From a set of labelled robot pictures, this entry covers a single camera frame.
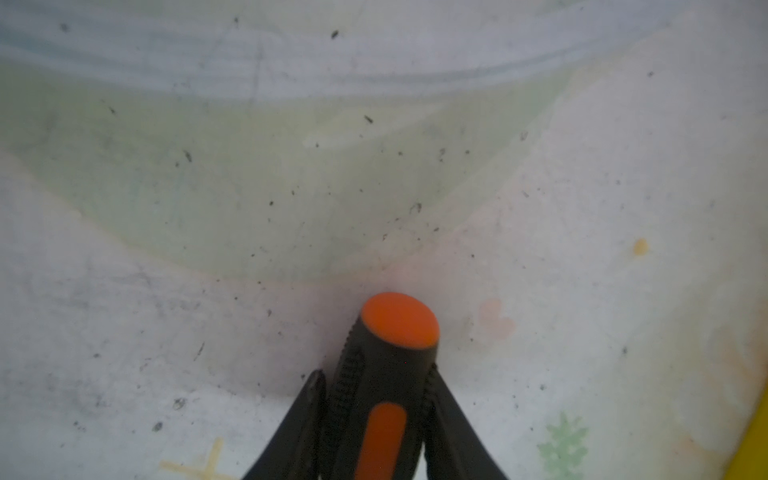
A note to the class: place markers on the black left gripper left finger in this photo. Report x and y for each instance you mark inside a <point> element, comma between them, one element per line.
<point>292,452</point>

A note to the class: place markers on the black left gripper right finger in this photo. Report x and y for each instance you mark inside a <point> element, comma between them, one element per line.
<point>453,450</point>

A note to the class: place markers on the black orange screwdriver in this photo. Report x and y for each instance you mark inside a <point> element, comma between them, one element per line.
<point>380,397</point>

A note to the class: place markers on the yellow plastic bin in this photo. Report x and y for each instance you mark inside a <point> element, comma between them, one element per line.
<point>749,462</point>

